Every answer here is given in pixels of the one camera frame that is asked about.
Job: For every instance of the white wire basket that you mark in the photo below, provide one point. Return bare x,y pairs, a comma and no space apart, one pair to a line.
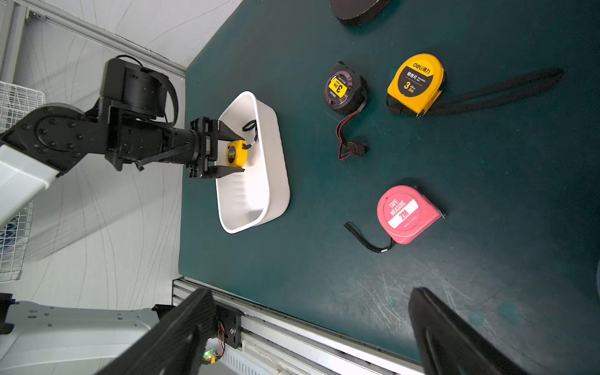
17,188

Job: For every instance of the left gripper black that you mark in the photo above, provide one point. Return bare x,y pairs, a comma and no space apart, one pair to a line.
139,143

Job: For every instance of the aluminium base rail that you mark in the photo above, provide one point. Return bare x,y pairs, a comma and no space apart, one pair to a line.
274,343

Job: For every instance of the black round tape measure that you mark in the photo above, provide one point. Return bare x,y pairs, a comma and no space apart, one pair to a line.
346,93

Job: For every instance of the wiring bundle with board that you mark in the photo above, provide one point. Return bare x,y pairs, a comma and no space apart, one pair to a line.
213,349

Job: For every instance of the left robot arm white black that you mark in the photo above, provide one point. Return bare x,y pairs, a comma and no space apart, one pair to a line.
54,138

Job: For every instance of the large yellow tape measure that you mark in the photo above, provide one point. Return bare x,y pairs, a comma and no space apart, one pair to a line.
419,82

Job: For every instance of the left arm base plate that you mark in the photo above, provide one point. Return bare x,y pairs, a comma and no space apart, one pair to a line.
229,325

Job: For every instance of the black metal jewelry stand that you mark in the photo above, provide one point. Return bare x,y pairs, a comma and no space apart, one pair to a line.
357,12

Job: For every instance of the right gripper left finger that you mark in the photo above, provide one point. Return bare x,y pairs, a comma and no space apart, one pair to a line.
176,344

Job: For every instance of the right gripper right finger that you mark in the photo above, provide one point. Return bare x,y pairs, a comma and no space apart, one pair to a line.
448,344

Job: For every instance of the small yellow tape measure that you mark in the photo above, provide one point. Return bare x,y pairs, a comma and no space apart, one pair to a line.
238,151

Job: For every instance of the white plastic storage box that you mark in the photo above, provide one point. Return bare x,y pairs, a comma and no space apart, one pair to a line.
261,192

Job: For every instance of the pink tape measure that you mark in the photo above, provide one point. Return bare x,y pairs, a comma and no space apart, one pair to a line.
404,213

